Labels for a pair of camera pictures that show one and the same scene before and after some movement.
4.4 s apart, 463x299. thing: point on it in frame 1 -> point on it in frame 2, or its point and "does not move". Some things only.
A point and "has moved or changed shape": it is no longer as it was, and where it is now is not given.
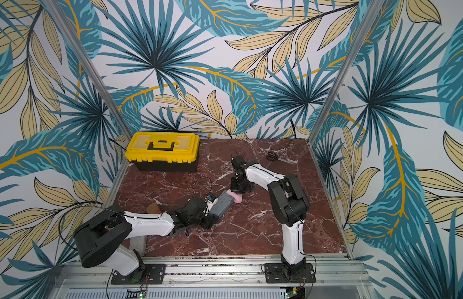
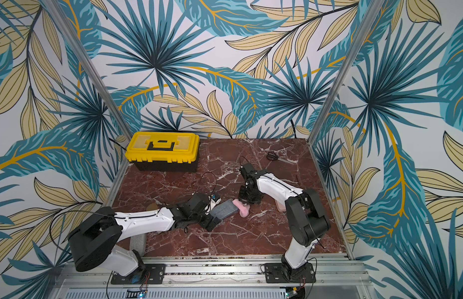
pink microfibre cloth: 238,197 -> 244,209
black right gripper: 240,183 -> 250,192
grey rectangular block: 223,203 has moved or changed shape
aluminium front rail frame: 215,276 does not move
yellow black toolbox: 163,151 does not move
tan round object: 153,208 does not move
